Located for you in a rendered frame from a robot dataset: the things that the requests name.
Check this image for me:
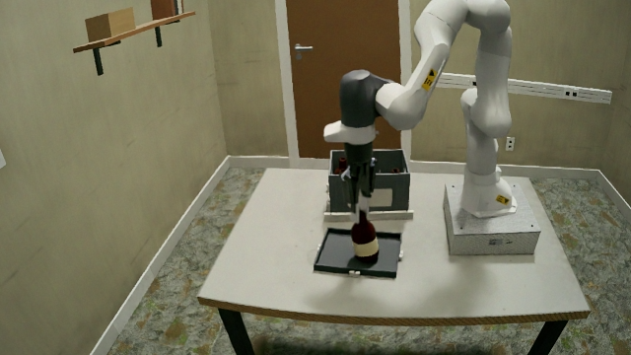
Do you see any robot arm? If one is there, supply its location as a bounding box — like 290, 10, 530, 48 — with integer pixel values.
323, 0, 517, 218

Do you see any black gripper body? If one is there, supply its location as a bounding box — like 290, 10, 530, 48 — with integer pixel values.
344, 141, 373, 178

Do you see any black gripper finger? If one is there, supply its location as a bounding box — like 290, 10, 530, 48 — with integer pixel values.
339, 166, 363, 224
360, 158, 378, 217

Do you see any dark grey crate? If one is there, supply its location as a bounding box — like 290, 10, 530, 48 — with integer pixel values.
328, 149, 410, 213

